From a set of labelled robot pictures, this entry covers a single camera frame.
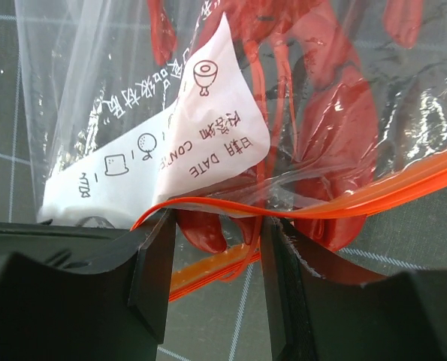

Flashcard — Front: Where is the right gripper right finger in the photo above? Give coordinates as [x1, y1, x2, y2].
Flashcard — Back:
[260, 217, 447, 360]

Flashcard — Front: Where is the red toy lobster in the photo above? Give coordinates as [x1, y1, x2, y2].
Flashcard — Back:
[146, 0, 425, 283]

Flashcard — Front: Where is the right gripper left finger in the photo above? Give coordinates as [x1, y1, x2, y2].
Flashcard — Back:
[0, 211, 176, 360]

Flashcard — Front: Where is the orange zip top bag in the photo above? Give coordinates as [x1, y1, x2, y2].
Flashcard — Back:
[15, 1, 447, 300]

